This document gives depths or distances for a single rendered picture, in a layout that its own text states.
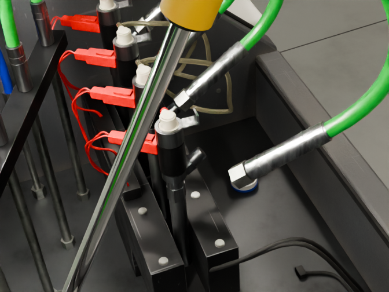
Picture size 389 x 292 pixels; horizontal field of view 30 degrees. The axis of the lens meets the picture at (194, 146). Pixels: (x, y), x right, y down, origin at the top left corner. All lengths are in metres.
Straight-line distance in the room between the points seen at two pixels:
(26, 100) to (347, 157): 0.40
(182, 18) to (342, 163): 0.70
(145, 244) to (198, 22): 0.57
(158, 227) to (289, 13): 2.23
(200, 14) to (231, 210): 0.80
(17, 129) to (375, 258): 0.44
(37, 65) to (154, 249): 0.26
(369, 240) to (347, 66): 1.83
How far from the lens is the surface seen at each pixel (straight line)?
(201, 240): 0.80
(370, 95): 0.58
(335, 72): 2.67
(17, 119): 0.80
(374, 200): 0.89
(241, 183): 0.63
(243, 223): 1.01
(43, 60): 0.88
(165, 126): 0.70
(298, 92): 1.03
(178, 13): 0.24
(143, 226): 0.82
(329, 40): 2.83
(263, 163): 0.62
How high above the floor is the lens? 1.59
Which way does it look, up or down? 42 degrees down
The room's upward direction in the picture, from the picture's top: 5 degrees counter-clockwise
